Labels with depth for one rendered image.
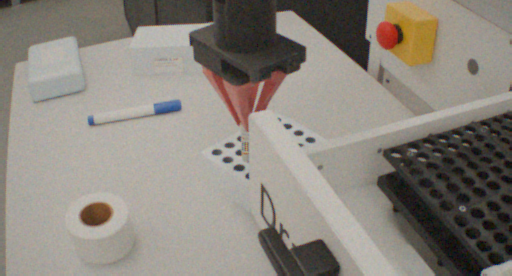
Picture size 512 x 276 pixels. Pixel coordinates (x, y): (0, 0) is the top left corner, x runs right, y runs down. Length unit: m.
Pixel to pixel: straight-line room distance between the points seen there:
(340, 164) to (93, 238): 0.24
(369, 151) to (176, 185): 0.24
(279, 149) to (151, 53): 0.47
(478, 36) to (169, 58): 0.47
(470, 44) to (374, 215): 0.30
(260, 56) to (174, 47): 0.37
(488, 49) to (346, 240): 0.39
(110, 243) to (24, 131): 0.31
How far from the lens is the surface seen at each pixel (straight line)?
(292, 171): 0.34
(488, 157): 0.45
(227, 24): 0.43
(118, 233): 0.50
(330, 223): 0.31
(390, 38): 0.68
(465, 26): 0.66
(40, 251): 0.56
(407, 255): 0.41
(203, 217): 0.55
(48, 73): 0.80
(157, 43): 0.81
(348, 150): 0.44
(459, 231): 0.36
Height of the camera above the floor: 1.15
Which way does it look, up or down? 35 degrees down
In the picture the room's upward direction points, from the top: straight up
